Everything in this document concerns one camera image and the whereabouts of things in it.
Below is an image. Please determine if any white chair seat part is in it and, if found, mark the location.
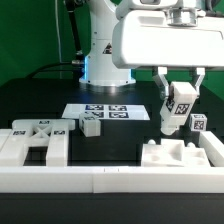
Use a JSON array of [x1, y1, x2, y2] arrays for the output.
[[141, 139, 210, 167]]

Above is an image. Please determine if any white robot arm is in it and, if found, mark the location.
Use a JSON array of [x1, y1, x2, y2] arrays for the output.
[[80, 0, 224, 99]]

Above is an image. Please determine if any black cable bundle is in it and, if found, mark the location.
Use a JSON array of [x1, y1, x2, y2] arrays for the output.
[[24, 0, 88, 80]]

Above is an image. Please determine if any white chair back part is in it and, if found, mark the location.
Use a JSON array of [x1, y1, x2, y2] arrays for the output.
[[0, 119, 75, 167]]

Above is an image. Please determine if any white sheet with fiducial tags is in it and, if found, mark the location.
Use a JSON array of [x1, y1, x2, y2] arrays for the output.
[[62, 104, 150, 120]]

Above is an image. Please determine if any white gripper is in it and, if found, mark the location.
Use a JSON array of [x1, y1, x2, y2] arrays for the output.
[[112, 0, 224, 100]]

